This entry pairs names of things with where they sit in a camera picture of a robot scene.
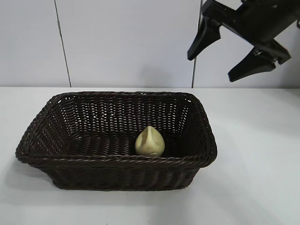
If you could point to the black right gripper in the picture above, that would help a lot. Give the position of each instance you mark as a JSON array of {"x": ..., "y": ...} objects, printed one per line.
[{"x": 253, "y": 21}]

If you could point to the pale yellow egg yolk pastry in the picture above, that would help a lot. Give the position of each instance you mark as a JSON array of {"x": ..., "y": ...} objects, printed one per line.
[{"x": 150, "y": 143}]

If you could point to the dark brown wicker basket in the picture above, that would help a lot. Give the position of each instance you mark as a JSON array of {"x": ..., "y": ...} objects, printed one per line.
[{"x": 105, "y": 171}]

